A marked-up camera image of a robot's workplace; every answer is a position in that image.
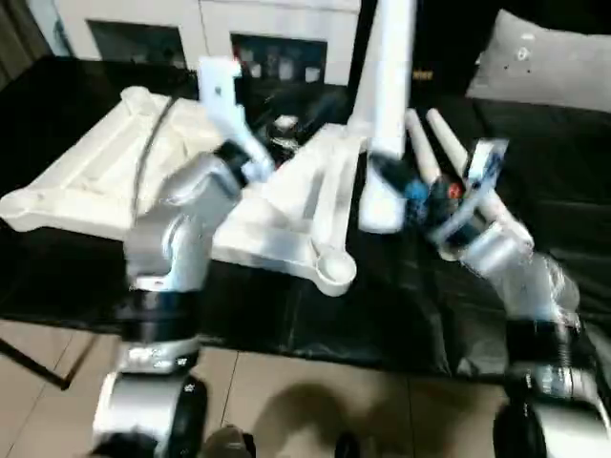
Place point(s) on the white plastic table top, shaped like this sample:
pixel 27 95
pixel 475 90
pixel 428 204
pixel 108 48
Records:
pixel 296 214

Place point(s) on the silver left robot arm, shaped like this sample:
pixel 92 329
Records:
pixel 167 238

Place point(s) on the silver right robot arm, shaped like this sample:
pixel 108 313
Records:
pixel 525 286

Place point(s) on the gold label sticker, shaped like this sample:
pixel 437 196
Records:
pixel 422 75

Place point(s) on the black table mat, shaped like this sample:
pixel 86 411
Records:
pixel 429 310

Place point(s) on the black cabinet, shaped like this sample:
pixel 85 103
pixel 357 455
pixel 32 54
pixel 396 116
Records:
pixel 448 38

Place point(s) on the white glass-door cabinet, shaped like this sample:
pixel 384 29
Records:
pixel 200 19

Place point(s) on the grey cushion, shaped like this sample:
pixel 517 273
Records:
pixel 549 67

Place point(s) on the grey curtain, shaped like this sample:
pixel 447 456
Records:
pixel 19 38

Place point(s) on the dark left robot foot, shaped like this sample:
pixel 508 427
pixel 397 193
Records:
pixel 231 443

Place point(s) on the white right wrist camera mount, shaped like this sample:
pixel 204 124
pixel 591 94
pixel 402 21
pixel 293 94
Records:
pixel 482 172

